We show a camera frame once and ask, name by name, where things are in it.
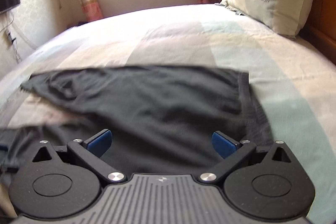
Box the dark grey pants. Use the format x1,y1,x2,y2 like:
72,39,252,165
0,64,275,174

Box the wooden headboard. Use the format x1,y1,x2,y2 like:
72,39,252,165
245,0,336,62

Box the bed with patchwork sheet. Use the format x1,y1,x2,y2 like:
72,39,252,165
0,2,336,224

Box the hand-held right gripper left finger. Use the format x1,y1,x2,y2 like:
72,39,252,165
31,129,126,184

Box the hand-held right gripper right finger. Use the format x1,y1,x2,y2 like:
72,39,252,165
198,131,297,184

